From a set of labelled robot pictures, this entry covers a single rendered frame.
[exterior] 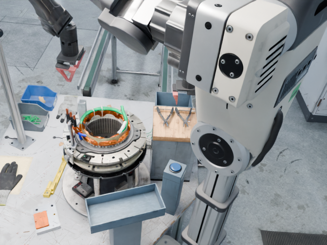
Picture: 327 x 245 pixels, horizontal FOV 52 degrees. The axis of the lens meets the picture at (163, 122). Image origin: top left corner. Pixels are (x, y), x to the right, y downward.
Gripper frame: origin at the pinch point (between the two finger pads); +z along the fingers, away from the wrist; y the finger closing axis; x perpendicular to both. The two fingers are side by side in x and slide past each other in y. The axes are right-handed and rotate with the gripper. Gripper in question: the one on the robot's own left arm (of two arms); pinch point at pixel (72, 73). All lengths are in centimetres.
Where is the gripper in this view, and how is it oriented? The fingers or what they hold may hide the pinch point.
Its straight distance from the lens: 127.4
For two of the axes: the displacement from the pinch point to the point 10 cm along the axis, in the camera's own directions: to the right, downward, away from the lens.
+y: -1.4, 7.1, -6.9
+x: 9.8, 1.7, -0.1
